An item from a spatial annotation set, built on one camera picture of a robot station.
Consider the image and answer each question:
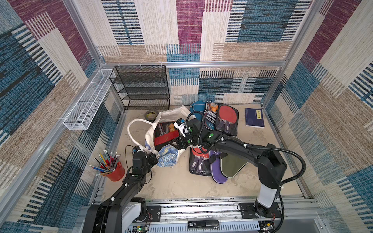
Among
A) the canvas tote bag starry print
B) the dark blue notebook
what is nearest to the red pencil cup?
the canvas tote bag starry print

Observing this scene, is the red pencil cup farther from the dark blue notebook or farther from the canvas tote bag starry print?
the dark blue notebook

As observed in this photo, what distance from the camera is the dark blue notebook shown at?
1091mm
